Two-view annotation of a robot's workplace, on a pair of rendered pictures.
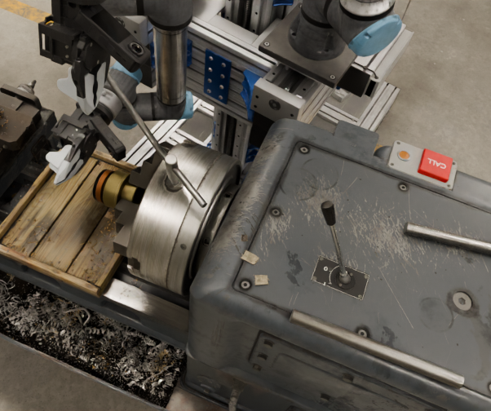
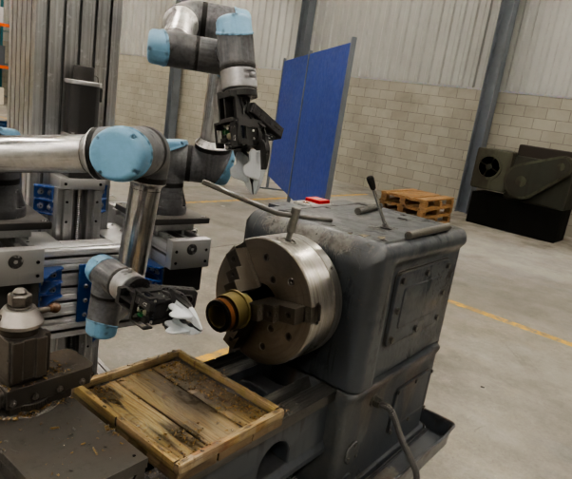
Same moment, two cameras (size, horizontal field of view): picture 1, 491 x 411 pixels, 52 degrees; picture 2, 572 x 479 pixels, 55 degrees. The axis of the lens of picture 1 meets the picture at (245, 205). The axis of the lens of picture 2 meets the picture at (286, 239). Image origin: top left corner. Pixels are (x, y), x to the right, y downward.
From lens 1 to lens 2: 1.39 m
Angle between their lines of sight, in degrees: 65
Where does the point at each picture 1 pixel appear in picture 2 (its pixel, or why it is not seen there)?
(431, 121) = (104, 354)
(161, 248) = (325, 278)
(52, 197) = (141, 417)
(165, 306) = (306, 394)
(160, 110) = not seen: hidden behind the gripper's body
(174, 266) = (336, 287)
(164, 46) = (153, 206)
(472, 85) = not seen: hidden behind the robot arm
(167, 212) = (308, 254)
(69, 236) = (203, 417)
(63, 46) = (250, 131)
